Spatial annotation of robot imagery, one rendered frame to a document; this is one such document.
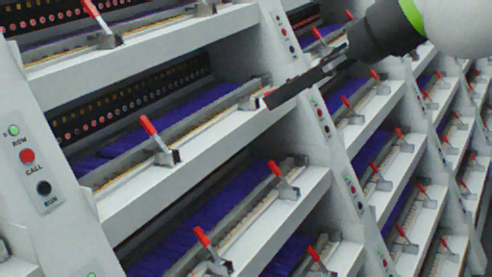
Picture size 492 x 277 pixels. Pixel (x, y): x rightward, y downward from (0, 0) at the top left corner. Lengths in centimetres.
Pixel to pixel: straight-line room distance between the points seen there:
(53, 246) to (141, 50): 34
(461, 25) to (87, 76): 46
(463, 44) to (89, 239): 49
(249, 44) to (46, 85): 59
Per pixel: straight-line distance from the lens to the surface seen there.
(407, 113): 177
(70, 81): 64
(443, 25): 61
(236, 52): 111
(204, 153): 77
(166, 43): 79
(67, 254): 58
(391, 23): 75
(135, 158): 75
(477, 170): 240
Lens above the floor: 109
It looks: 6 degrees down
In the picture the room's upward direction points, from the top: 26 degrees counter-clockwise
